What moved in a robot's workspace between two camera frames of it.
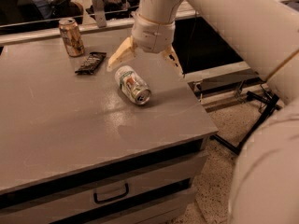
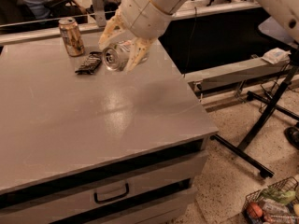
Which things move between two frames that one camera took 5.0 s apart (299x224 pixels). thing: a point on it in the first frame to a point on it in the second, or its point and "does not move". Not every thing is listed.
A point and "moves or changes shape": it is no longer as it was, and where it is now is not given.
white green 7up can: x=133 y=85 moves or changes shape
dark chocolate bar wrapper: x=91 y=63 does not move
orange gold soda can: x=72 y=37 does not move
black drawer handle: x=112 y=198 does not move
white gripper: x=152 y=35 to x=144 y=17
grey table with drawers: x=81 y=143 does not move
